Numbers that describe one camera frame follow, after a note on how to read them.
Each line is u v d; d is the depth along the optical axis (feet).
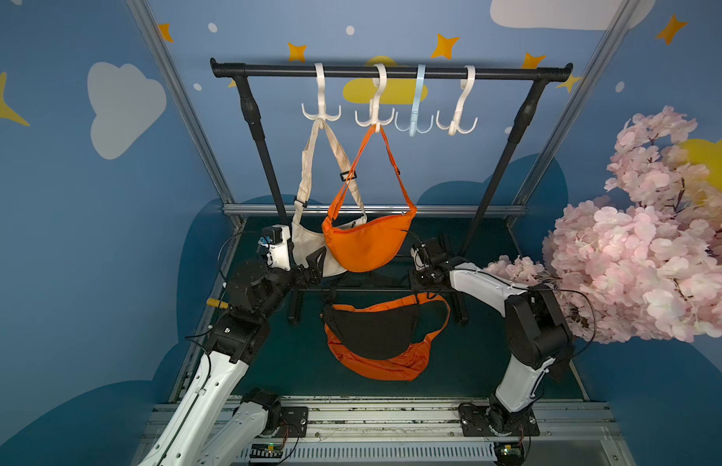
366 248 2.83
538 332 1.60
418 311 3.09
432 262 2.46
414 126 1.98
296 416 2.47
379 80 1.69
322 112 1.98
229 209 3.77
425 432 2.41
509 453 2.40
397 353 2.75
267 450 2.39
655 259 1.35
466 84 1.69
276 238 1.77
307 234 2.58
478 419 2.42
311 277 1.97
